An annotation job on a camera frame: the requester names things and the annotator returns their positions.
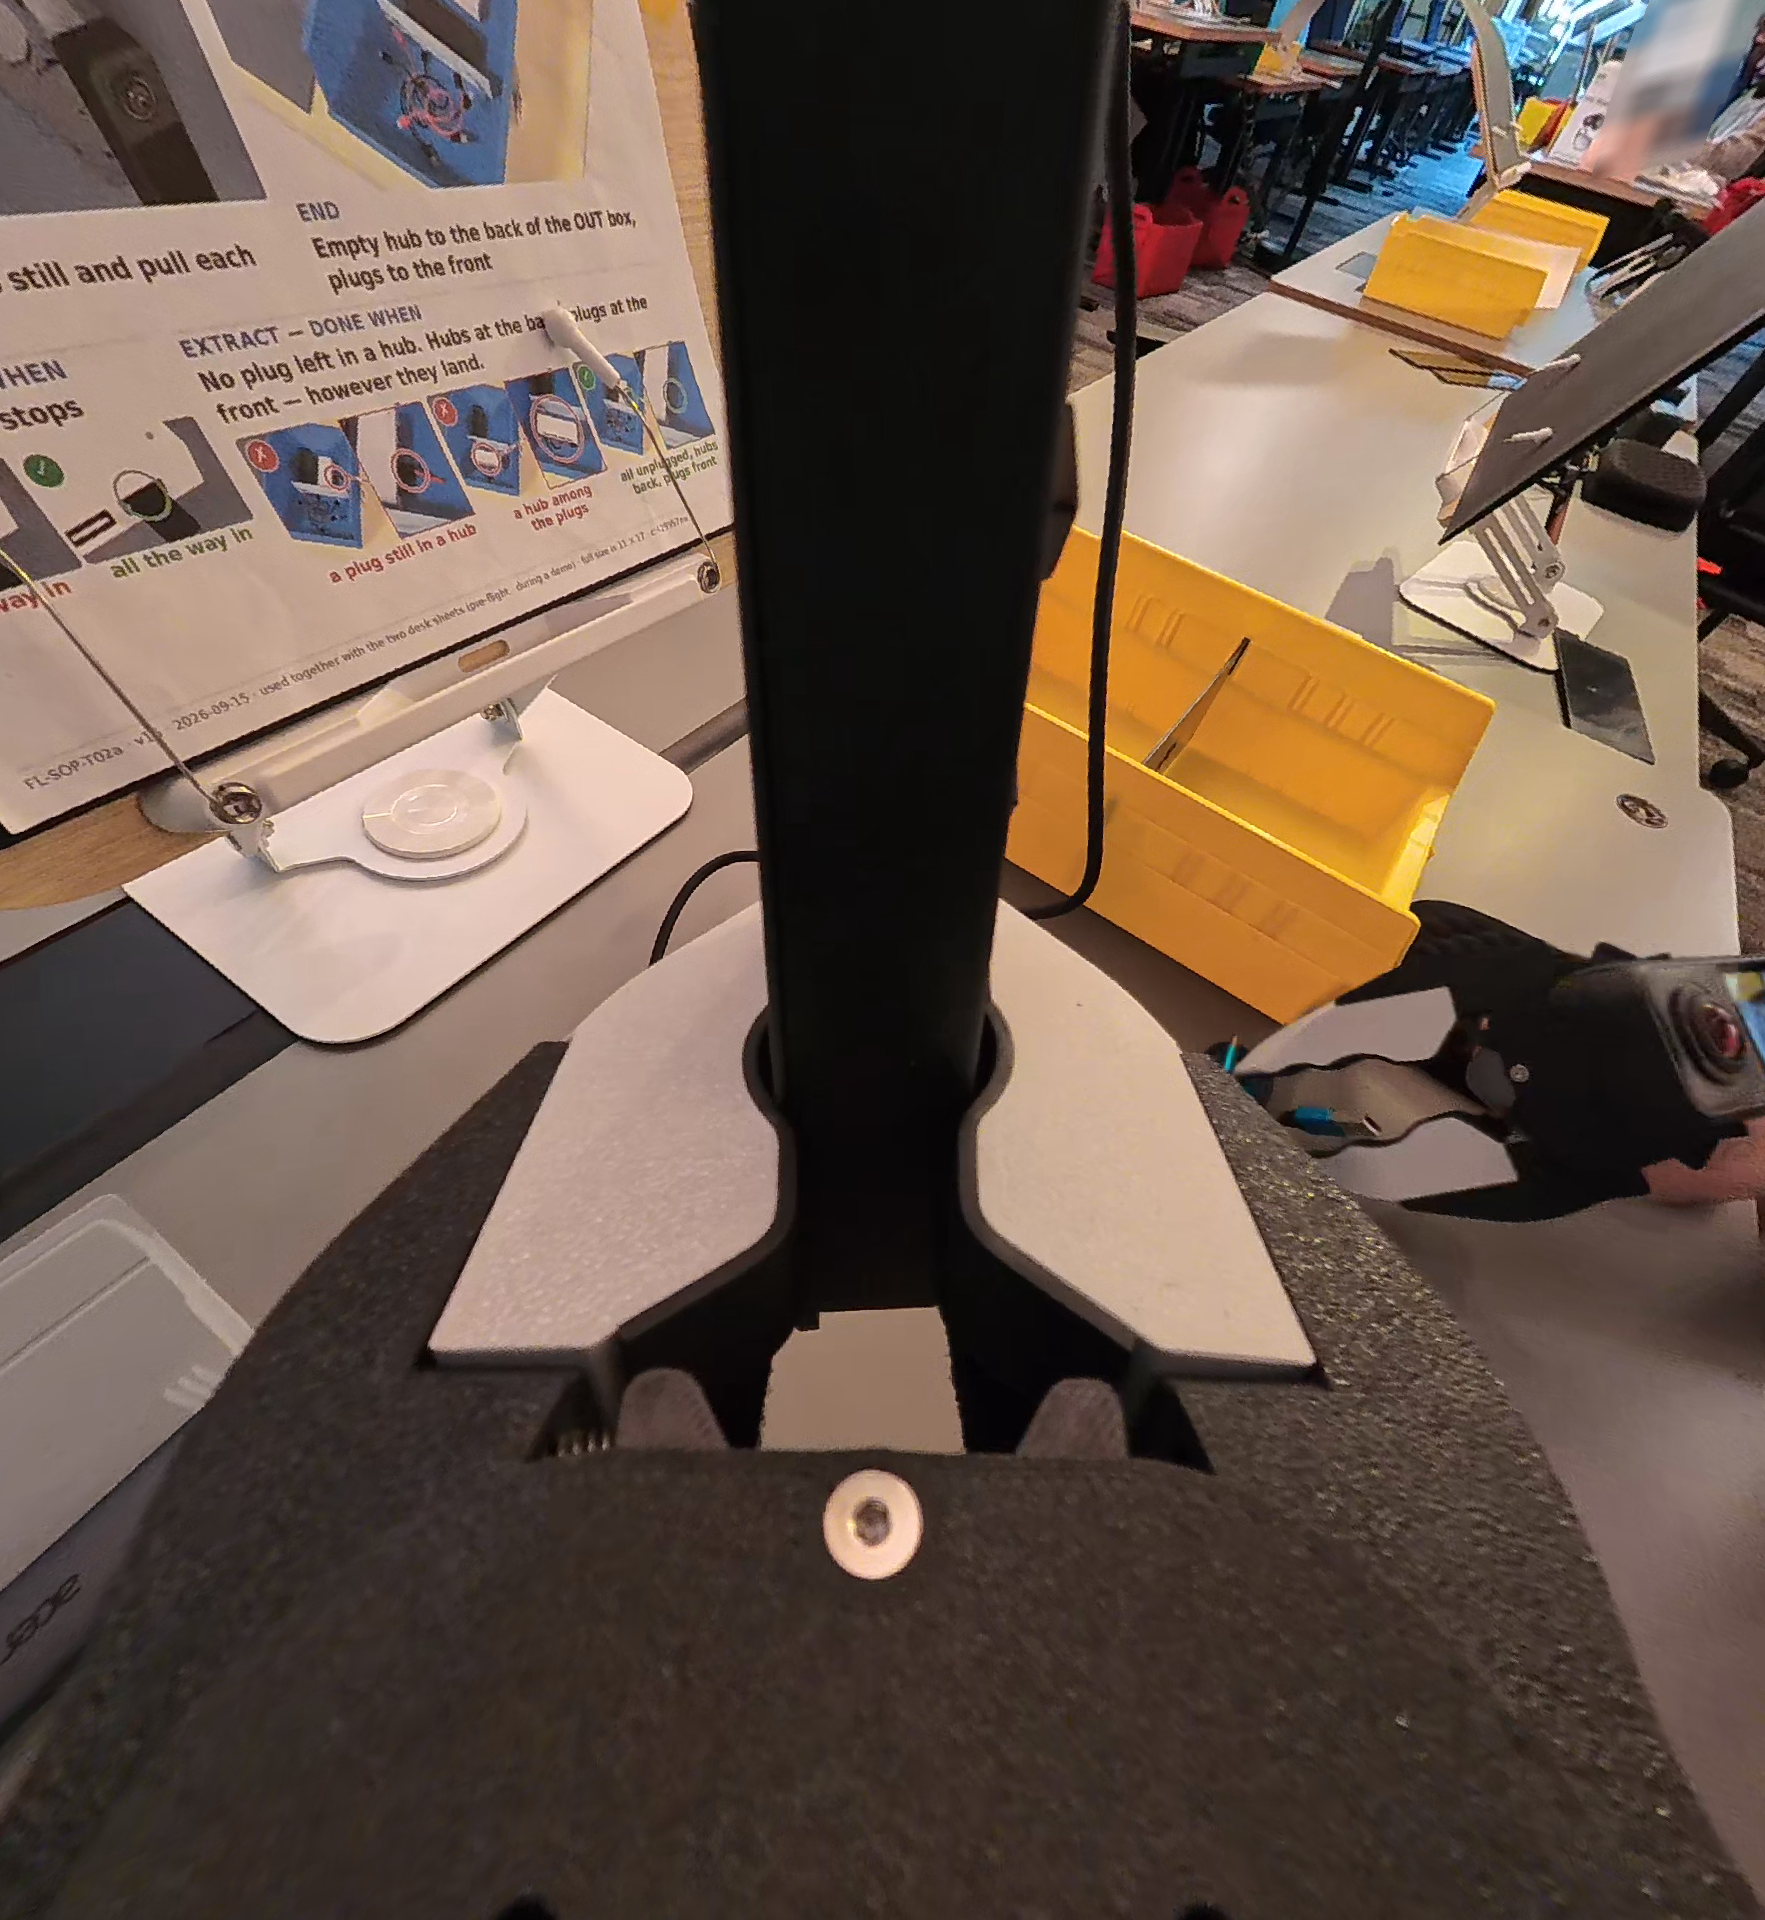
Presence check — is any yellow plastic bin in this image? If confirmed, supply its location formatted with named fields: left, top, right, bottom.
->
left=1357, top=185, right=1611, bottom=340
left=1013, top=525, right=1496, bottom=1027

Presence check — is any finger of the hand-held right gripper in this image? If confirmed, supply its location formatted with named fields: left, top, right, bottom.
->
left=1247, top=989, right=1490, bottom=1101
left=1277, top=1102, right=1521, bottom=1208

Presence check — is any black bag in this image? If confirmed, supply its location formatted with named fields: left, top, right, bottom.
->
left=1587, top=442, right=1713, bottom=541

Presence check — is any white stand base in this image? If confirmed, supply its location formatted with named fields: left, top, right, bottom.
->
left=127, top=692, right=697, bottom=1052

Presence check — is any person's right hand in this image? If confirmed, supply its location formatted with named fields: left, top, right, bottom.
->
left=1657, top=1114, right=1765, bottom=1208

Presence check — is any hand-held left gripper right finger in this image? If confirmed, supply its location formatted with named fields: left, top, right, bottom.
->
left=959, top=905, right=1323, bottom=1380

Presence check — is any grey square plate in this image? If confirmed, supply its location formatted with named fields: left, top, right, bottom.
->
left=1562, top=636, right=1658, bottom=768

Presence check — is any clear plastic bin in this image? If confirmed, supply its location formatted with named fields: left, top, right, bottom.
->
left=0, top=1195, right=263, bottom=1814

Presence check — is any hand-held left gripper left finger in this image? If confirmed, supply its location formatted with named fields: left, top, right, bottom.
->
left=428, top=905, right=803, bottom=1377

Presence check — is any black 7-port USB hub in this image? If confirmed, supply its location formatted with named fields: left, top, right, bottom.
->
left=643, top=168, right=1145, bottom=968

